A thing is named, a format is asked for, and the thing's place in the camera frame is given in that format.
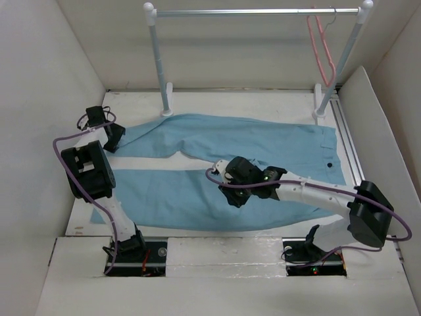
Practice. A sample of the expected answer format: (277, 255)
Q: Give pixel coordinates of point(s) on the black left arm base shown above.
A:
(150, 262)

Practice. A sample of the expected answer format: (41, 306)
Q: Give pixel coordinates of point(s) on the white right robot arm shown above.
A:
(365, 212)

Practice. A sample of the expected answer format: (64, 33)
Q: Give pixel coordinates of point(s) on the aluminium side rail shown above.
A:
(352, 163)

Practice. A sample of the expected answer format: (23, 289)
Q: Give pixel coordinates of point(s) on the white metal clothes rack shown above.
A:
(320, 100)

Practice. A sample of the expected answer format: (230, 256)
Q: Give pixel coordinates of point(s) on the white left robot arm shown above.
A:
(91, 178)

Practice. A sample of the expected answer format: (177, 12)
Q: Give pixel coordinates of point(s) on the light blue trousers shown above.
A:
(187, 200)

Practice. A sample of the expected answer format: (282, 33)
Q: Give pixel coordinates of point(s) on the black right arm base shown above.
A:
(303, 258)

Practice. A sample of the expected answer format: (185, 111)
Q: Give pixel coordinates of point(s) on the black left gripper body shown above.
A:
(117, 133)

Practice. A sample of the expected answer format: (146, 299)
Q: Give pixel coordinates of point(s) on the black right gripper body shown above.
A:
(237, 195)

